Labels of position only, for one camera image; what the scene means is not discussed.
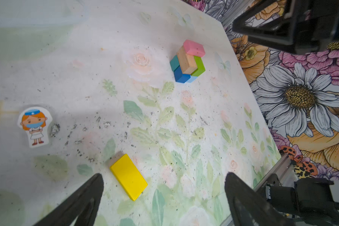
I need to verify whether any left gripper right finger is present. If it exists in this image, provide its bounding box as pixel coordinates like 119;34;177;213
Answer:
225;172;295;226

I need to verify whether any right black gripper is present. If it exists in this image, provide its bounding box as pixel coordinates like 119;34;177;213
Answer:
233;0;339;55

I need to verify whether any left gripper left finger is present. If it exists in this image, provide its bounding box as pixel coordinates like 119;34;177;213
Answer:
36;173;104;226

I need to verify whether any yellow rectangular wood block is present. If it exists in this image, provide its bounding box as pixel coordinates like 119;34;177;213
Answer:
110;154;148;201

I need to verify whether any green rectangular wood block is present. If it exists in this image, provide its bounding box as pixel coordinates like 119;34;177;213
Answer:
191;56;205;77

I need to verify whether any pink rectangular wood block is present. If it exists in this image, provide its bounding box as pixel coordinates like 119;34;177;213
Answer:
183;40;206;57

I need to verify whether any natural wood rectangular block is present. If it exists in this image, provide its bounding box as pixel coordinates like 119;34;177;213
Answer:
177;46;198;74

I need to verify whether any dark blue wood cube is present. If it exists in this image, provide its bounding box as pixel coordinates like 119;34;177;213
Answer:
174;67;191;83

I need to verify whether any teal wood cube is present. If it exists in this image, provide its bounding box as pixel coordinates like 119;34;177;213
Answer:
170;55;180;72

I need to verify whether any round cartoon face sticker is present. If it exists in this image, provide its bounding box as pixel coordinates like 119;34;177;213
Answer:
17;106;53;148

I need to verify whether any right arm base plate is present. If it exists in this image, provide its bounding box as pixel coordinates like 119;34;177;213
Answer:
257;174;296;213

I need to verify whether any right aluminium corner post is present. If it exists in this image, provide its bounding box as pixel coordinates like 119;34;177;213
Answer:
219;0;254;28

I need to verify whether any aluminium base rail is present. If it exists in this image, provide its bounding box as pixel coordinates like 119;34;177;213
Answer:
221;156;295;226

